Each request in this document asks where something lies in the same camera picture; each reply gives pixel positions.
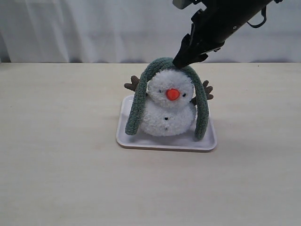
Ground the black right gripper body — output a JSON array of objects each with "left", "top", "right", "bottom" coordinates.
[{"left": 180, "top": 7, "right": 224, "bottom": 55}]

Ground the white plush snowman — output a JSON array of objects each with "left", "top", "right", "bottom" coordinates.
[{"left": 124, "top": 68, "right": 214, "bottom": 137}]

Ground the green knitted scarf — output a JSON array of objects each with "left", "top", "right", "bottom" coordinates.
[{"left": 125, "top": 56, "right": 211, "bottom": 142}]

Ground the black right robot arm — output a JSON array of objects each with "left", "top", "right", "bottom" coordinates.
[{"left": 172, "top": 0, "right": 271, "bottom": 68}]

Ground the white rectangular tray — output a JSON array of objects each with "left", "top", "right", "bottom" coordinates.
[{"left": 116, "top": 95, "right": 217, "bottom": 153}]

